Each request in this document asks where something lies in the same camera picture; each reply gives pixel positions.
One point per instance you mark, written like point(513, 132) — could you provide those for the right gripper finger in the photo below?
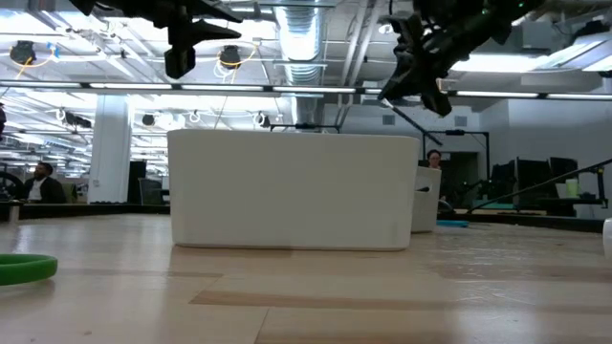
point(437, 98)
point(399, 86)

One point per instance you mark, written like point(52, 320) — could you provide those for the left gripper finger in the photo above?
point(220, 14)
point(215, 31)

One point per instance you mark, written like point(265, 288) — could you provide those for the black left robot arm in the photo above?
point(134, 7)

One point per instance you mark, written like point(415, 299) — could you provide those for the long ceiling light strip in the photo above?
point(215, 87)

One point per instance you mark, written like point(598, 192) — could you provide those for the person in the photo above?
point(43, 191)
point(434, 160)

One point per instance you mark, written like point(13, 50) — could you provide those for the black distant rig bar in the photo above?
point(306, 126)

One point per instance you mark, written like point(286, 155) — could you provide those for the grey plastic bin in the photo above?
point(428, 210)

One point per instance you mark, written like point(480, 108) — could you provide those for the black monitors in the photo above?
point(531, 179)

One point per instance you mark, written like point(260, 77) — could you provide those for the white plastic bin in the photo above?
point(291, 191)

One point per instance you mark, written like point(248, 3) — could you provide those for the white square column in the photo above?
point(110, 162)

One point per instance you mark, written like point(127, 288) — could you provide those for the green cup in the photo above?
point(572, 187)

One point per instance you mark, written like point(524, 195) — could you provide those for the black cabinet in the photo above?
point(136, 181)

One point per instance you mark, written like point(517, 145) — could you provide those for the grey office chair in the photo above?
point(150, 191)

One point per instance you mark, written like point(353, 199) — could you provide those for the green plant in white pot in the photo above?
point(608, 239)

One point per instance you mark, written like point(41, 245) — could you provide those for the black gantry frame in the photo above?
point(459, 132)

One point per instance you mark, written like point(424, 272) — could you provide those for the silver ribbed ventilation duct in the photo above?
point(301, 33)

